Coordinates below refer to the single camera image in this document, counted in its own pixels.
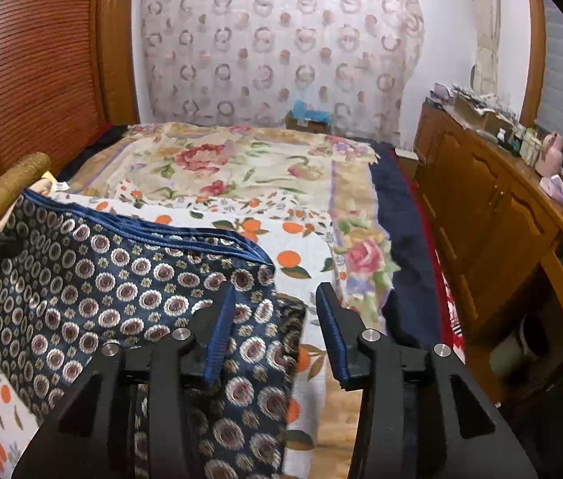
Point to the floral cream bedspread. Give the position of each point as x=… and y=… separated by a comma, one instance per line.
x=325, y=173

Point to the pink kettle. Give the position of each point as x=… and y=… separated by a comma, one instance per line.
x=550, y=158

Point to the gold patterned folded cloth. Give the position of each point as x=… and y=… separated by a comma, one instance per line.
x=22, y=175

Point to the blue item on box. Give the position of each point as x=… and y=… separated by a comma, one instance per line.
x=305, y=119

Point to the wooden louvered wardrobe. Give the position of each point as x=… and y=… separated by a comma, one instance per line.
x=65, y=78

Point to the clutter pile on sideboard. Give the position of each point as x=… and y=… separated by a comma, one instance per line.
x=469, y=109

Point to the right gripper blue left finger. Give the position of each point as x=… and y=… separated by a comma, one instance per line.
x=89, y=434

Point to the navy blanket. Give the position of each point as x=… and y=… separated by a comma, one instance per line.
x=412, y=310

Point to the navy circle-patterned satin garment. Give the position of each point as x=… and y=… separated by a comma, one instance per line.
x=84, y=279

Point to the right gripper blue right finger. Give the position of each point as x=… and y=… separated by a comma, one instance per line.
x=422, y=413

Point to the circle-patterned pink curtain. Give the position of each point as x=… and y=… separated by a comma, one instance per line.
x=251, y=62

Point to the orange-print white sheet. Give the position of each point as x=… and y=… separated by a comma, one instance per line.
x=296, y=240

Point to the wooden sideboard cabinet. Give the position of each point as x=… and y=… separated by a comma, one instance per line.
x=494, y=226

